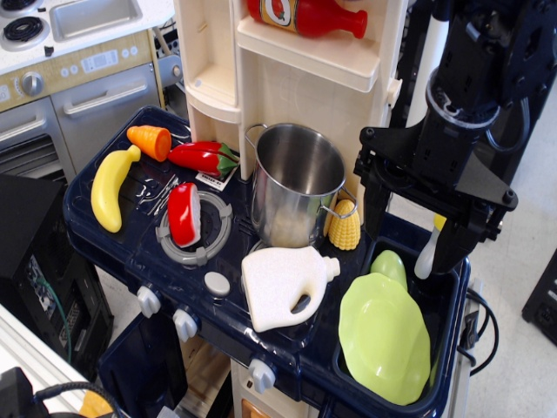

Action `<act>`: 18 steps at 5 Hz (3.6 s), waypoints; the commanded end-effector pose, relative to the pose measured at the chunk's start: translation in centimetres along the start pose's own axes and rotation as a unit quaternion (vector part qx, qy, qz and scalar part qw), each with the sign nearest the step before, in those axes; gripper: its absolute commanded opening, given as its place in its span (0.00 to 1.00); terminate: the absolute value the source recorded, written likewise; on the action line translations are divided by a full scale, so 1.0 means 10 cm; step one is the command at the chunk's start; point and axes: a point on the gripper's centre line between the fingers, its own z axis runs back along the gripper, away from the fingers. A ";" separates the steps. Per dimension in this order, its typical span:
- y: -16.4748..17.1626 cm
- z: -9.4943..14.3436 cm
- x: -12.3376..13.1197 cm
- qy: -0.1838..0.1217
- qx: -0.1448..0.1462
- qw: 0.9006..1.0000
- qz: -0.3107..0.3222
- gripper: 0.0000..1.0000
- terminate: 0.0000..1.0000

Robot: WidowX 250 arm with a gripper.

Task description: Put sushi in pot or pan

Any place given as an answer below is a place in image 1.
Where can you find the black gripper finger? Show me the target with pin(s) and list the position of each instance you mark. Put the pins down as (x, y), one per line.
(378, 190)
(457, 239)

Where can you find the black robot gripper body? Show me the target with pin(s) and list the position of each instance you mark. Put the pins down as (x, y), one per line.
(433, 163)

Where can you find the red white toy sushi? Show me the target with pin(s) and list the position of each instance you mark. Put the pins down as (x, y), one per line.
(184, 214)

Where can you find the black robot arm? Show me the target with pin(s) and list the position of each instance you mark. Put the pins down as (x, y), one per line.
(497, 66)

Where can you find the stainless steel pot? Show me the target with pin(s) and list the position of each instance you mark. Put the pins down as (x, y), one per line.
(298, 185)

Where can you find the yellow toy corn cob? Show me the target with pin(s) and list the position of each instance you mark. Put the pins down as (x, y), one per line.
(344, 233)

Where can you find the grey yellow toy faucet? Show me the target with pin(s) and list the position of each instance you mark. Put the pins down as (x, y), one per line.
(424, 263)

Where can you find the light green toy cup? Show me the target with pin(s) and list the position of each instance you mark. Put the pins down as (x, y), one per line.
(391, 265)

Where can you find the white rolling monitor stand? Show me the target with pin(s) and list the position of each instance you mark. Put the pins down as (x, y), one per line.
(435, 40)

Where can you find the light green toy plate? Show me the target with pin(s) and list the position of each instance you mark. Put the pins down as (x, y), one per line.
(384, 339)

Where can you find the white toy detergent jug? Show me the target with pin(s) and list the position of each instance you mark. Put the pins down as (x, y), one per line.
(284, 287)

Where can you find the red toy chili pepper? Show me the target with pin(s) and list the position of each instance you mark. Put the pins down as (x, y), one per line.
(211, 158)

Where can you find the cream toy kitchen shelf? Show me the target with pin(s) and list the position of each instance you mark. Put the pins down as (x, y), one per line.
(239, 73)

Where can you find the red toy ketchup bottle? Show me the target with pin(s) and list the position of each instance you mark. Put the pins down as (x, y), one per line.
(309, 18)

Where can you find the navy blue toy kitchen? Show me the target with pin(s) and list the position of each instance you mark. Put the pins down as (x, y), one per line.
(306, 360)

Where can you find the grey toy stove burner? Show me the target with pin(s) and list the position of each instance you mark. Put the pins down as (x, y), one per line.
(216, 228)

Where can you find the orange toy carrot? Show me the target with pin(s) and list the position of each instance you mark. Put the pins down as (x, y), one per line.
(153, 141)

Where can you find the yellow toy banana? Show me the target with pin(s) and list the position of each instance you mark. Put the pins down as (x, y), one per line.
(106, 185)

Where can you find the grey wooden toy kitchen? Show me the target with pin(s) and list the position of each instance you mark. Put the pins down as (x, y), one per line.
(72, 73)

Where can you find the black computer case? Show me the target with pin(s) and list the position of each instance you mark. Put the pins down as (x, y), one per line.
(45, 283)

